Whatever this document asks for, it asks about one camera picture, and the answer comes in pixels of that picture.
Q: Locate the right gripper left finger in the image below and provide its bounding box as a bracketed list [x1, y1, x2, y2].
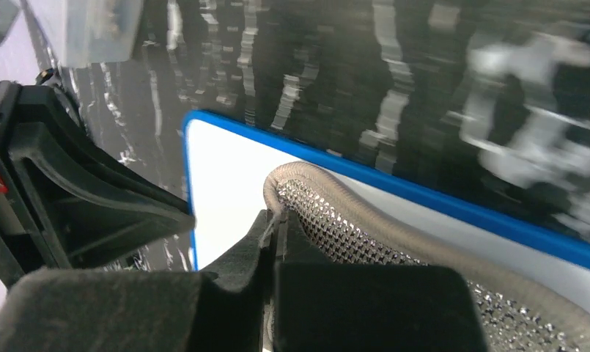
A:
[0, 210, 276, 351]

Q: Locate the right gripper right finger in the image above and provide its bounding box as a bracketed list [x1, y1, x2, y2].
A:
[273, 212, 488, 351]

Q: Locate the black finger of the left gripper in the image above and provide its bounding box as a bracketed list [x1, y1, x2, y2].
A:
[0, 81, 195, 287]

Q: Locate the blue framed whiteboard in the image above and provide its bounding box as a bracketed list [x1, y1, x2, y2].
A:
[182, 111, 590, 312]

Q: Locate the silver mesh scrubber pad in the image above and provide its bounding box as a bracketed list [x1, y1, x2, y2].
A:
[263, 161, 590, 351]

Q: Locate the clear plastic screw box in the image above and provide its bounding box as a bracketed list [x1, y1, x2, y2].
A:
[28, 0, 144, 68]

